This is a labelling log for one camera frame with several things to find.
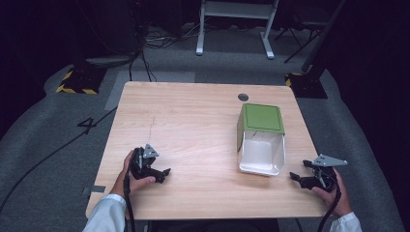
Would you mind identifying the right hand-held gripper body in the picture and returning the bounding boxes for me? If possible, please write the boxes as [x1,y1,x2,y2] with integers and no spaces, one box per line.
[308,153,349,193]

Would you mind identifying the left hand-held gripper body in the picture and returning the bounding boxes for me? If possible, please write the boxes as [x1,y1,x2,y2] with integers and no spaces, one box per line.
[130,143,161,181]

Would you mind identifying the green and white box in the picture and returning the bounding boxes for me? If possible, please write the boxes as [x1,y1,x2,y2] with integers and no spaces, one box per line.
[236,102,287,177]

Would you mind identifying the person's left hand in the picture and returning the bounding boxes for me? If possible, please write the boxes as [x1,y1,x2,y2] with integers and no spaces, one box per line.
[111,150,157,197]

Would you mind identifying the person's right hand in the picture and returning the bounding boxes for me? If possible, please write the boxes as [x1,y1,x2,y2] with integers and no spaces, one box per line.
[310,169,353,218]

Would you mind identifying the grey tape piece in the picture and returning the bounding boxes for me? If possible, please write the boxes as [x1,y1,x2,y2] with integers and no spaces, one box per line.
[82,185,106,196]

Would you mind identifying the person's dark clothing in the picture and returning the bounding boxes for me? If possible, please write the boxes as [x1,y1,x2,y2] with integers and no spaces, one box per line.
[148,217,280,232]

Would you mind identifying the black yellow striped stand base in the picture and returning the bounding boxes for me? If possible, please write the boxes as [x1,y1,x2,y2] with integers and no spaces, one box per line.
[284,72,329,100]
[55,66,107,96]

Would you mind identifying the black tripod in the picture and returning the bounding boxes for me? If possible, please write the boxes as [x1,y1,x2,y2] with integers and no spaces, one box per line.
[274,18,327,64]

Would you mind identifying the dark slanted stand pole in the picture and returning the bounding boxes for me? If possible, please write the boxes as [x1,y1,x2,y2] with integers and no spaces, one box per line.
[301,0,347,73]

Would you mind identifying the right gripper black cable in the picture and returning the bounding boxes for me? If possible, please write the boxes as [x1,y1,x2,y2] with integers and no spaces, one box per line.
[316,180,342,232]

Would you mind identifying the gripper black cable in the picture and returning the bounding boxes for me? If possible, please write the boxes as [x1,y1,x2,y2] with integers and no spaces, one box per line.
[123,170,137,232]
[316,180,342,232]

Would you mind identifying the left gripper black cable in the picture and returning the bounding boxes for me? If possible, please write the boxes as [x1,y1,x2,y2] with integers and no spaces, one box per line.
[123,170,137,232]

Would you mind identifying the long black floor cable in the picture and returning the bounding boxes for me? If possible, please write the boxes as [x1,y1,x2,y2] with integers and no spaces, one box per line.
[0,106,118,214]

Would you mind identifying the bundle of floor cables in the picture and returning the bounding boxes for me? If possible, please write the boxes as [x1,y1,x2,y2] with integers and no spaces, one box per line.
[129,18,207,82]

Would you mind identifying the white metal stand frame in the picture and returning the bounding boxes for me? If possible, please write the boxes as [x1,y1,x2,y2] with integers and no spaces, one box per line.
[195,0,280,60]

